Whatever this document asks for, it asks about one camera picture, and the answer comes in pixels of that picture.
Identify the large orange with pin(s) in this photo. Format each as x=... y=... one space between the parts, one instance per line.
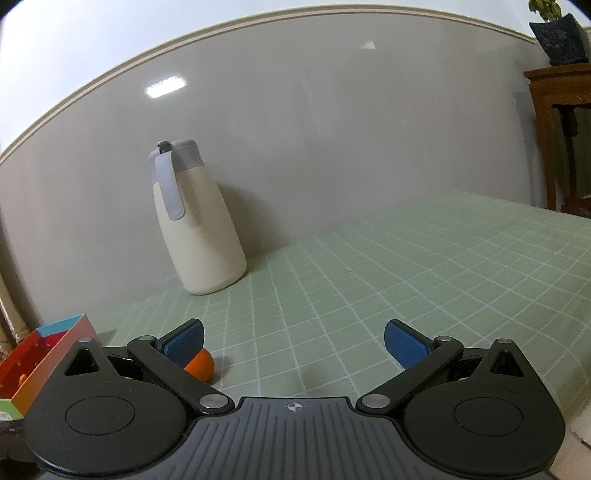
x=203 y=365

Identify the colourful cardboard box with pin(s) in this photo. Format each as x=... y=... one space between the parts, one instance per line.
x=51 y=355

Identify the green checked tablecloth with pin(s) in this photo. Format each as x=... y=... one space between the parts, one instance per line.
x=369 y=277

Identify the beige satin curtain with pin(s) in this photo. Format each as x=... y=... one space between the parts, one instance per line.
x=11 y=323

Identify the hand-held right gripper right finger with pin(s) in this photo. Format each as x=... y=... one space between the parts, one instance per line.
x=406 y=344

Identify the cream thermos jug grey lid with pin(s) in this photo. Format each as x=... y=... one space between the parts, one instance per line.
x=205 y=240

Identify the brown wooden stand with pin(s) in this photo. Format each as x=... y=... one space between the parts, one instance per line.
x=547 y=92

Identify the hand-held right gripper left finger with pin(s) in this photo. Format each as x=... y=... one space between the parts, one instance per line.
x=184 y=344

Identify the potted plant dark pot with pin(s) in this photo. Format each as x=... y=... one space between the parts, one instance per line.
x=561 y=39

